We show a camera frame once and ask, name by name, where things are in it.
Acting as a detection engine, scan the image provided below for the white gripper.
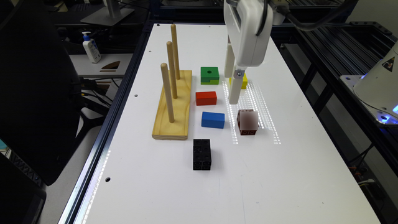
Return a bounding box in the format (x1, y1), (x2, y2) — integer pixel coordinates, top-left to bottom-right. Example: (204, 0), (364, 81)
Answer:
(224, 0), (274, 105)

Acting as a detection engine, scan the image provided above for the blue rectangular wooden block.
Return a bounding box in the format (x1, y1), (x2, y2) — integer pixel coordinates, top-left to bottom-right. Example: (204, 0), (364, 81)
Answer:
(201, 111), (224, 129)

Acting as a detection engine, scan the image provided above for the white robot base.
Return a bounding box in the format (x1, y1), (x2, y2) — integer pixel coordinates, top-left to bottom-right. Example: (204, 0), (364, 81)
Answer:
(340, 44), (397, 126)

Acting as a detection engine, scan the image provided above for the yellow wooden block with hole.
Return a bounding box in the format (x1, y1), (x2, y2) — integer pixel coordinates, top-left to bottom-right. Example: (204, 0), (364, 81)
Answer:
(229, 73), (248, 89)

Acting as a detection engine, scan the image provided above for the green wooden block with hole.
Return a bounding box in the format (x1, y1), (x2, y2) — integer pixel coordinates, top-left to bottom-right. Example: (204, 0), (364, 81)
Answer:
(201, 67), (220, 85)

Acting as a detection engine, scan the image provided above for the red rectangular wooden block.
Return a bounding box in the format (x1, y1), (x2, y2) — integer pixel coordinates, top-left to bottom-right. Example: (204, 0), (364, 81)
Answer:
(196, 91), (217, 106)

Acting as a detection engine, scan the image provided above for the brown interlocking brick cube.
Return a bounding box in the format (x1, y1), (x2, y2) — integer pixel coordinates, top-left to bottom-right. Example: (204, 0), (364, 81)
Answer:
(237, 110), (259, 135)

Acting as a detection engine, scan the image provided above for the middle wooden peg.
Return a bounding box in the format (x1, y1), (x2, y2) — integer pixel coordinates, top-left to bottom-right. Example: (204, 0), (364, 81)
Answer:
(167, 41), (178, 99)

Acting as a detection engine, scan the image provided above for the wooden peg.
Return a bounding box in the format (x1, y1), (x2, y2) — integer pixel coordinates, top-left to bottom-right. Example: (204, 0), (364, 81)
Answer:
(167, 41), (178, 99)
(170, 24), (180, 80)
(160, 63), (175, 123)

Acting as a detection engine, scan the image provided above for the front wooden peg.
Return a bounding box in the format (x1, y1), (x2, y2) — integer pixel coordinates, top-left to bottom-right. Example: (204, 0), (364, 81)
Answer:
(160, 63), (175, 123)

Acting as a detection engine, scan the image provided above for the rear wooden peg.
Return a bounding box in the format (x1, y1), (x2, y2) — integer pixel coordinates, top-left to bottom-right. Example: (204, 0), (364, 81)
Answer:
(170, 24), (180, 80)

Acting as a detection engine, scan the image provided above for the black interlocking brick block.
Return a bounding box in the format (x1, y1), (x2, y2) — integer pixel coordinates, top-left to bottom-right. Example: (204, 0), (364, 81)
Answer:
(193, 139), (212, 170)

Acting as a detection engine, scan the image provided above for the wooden peg board base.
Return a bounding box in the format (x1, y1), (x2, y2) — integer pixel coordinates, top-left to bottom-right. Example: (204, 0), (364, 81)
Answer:
(152, 70), (192, 140)

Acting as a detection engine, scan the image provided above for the grey monitor stand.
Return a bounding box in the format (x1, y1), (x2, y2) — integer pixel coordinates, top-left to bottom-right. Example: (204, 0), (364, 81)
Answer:
(80, 0), (134, 26)

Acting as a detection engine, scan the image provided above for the white hand sanitizer bottle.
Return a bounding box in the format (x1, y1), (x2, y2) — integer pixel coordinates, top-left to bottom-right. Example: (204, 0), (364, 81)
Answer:
(82, 31), (101, 63)

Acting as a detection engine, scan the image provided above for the black office chair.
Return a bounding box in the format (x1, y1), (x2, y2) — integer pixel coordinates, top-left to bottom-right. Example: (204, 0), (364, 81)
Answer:
(0, 0), (109, 187)

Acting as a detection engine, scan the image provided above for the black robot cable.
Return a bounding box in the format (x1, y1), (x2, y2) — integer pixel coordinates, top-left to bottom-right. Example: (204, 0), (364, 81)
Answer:
(269, 0), (358, 32)

